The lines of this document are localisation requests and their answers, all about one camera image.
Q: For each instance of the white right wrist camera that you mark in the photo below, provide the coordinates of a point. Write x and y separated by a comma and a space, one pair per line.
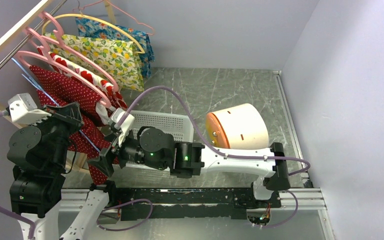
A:
120, 124

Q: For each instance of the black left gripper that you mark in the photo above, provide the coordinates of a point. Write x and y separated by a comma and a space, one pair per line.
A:
70, 113

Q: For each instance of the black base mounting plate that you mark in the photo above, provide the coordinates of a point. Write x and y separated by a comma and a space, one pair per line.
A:
178, 203

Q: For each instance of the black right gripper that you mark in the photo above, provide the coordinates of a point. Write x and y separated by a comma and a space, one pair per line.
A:
103, 163

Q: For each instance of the white plastic basket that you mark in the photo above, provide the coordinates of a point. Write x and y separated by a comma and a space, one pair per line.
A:
165, 124

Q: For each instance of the yellow lemon print skirt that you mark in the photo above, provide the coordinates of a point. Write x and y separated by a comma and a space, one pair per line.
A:
119, 58

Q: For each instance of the red polka dot hanging skirt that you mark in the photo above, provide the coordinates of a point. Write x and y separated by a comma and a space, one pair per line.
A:
47, 79

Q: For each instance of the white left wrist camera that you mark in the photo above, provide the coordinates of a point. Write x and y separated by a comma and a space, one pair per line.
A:
23, 110

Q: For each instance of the blue wire hanger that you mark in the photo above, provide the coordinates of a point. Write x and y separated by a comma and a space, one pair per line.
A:
35, 84

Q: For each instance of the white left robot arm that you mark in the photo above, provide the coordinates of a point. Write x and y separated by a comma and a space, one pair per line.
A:
39, 152

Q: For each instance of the red polka dot skirt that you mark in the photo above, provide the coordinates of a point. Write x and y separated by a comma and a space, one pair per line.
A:
89, 128
47, 79

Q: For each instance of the blue floral skirt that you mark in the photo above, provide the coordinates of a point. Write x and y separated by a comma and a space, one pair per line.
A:
94, 29

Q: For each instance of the pink plastic hanger middle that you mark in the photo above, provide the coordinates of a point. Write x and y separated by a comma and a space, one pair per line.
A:
58, 40

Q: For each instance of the wooden clothes rack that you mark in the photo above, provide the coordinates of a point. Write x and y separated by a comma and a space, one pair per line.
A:
13, 33

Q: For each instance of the white cylindrical bin orange lid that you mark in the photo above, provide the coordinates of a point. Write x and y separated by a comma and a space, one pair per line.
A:
239, 127

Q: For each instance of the white red flower skirt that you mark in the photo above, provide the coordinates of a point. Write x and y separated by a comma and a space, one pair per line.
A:
89, 78

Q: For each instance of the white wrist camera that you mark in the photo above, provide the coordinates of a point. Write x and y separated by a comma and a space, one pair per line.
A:
120, 124
23, 110

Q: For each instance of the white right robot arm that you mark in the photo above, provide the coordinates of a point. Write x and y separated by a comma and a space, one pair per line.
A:
195, 159

